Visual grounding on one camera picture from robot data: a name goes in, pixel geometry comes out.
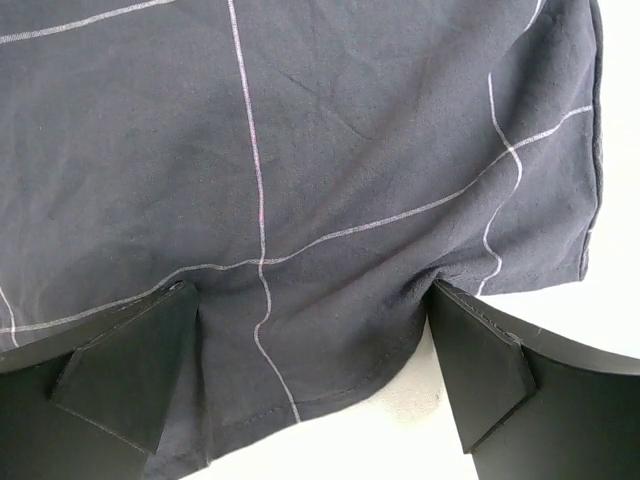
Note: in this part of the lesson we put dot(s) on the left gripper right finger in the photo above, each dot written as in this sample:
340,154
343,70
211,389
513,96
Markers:
529,403

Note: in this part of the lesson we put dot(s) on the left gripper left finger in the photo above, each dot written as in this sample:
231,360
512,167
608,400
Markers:
91,402

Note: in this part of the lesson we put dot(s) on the dark grey checked pillowcase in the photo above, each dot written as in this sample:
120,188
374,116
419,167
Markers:
312,167

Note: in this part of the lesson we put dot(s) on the white pillow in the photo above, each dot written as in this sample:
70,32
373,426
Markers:
406,431

